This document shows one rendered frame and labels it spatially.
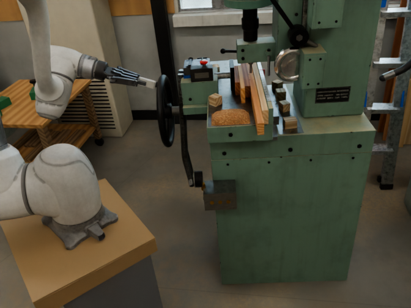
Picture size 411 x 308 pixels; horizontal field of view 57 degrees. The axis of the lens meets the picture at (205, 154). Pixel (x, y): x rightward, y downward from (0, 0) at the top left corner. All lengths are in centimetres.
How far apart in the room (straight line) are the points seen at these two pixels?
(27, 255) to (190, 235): 105
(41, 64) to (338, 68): 99
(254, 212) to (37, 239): 80
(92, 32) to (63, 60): 124
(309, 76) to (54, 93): 89
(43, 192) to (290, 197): 89
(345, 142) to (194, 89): 56
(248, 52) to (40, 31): 68
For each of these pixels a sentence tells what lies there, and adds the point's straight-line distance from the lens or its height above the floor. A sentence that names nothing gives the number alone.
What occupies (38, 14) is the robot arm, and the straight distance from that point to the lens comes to 129.
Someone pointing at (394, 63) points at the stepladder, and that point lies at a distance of 217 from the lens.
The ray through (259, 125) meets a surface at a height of 93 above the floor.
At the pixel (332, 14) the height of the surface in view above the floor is 119.
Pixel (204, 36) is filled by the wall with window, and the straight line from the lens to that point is 287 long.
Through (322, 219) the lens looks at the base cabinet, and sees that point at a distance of 162.
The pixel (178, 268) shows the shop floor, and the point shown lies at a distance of 196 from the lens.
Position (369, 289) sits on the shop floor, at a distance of 194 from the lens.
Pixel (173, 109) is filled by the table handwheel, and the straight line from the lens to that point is 151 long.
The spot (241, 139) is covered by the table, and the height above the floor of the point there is 85.
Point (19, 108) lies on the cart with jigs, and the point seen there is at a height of 53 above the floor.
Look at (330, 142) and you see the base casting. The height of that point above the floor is 76.
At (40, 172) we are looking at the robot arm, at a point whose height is 92.
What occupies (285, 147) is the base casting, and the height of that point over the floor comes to 75.
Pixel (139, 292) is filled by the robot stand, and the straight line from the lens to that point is 141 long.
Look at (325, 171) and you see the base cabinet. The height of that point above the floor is 63.
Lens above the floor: 149
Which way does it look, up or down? 34 degrees down
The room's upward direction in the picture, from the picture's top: 5 degrees counter-clockwise
